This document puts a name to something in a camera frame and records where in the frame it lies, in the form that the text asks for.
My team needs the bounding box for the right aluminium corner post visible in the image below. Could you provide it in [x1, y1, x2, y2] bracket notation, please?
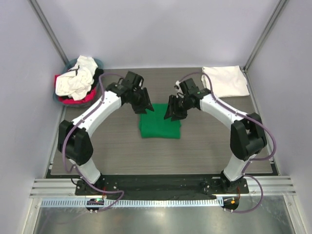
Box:
[242, 0, 290, 71]

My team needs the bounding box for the black t shirt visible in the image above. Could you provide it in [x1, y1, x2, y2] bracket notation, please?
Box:
[93, 68, 104, 86]

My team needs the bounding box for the pink t shirt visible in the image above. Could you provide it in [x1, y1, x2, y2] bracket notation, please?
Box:
[54, 84, 98, 106]

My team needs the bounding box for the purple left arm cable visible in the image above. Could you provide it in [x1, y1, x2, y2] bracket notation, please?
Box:
[61, 73, 125, 212]

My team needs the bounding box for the aluminium frame rail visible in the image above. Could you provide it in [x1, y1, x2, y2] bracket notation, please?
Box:
[29, 178, 78, 198]

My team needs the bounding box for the green t shirt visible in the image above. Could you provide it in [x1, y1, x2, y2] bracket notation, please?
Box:
[138, 103, 181, 139]

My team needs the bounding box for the crumpled white t shirt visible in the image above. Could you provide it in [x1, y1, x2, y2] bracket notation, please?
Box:
[55, 55, 98, 98]

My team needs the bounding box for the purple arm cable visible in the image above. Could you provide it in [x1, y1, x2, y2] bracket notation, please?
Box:
[180, 72, 278, 214]
[61, 73, 125, 212]

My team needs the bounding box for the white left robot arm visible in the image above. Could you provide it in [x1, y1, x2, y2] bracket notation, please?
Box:
[58, 71, 154, 195]

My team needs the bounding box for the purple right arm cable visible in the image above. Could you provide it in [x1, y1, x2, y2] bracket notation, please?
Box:
[180, 72, 278, 214]

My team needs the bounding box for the left aluminium corner post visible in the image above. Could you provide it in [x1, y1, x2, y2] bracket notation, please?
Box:
[28, 0, 69, 64]

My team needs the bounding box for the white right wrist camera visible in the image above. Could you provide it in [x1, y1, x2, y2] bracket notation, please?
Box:
[174, 80, 183, 93]

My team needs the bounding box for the folded white t shirt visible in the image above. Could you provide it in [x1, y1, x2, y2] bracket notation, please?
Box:
[202, 65, 250, 98]

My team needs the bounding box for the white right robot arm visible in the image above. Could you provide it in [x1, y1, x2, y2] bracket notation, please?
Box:
[164, 78, 267, 193]

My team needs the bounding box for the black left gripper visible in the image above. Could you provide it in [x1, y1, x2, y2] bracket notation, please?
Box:
[129, 87, 154, 114]

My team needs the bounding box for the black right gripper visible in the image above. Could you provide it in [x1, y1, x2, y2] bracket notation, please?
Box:
[165, 95, 192, 121]

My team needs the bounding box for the aluminium corner post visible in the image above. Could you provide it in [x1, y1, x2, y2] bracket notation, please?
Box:
[28, 0, 69, 64]
[242, 0, 290, 71]

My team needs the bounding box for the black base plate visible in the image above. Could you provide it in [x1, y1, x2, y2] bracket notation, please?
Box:
[74, 173, 250, 201]

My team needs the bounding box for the blue laundry basket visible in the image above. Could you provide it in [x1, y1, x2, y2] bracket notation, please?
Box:
[52, 58, 105, 109]

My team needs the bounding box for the slotted cable duct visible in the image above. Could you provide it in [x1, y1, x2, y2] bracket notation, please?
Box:
[41, 197, 223, 208]

